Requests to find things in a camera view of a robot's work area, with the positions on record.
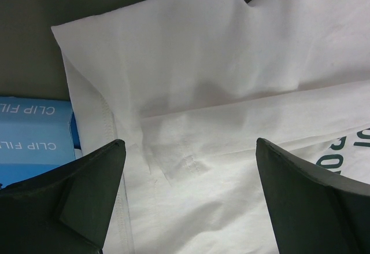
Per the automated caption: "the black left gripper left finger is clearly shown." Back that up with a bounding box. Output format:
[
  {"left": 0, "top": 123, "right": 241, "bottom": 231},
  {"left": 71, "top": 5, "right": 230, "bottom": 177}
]
[{"left": 1, "top": 139, "right": 126, "bottom": 253}]

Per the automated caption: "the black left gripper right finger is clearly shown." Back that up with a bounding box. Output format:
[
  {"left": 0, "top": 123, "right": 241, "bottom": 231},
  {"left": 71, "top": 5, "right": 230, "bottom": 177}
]
[{"left": 256, "top": 138, "right": 369, "bottom": 253}]

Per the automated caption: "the white and green t shirt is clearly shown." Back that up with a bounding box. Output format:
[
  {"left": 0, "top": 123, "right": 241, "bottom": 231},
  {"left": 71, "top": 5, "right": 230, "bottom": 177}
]
[{"left": 52, "top": 0, "right": 369, "bottom": 253}]

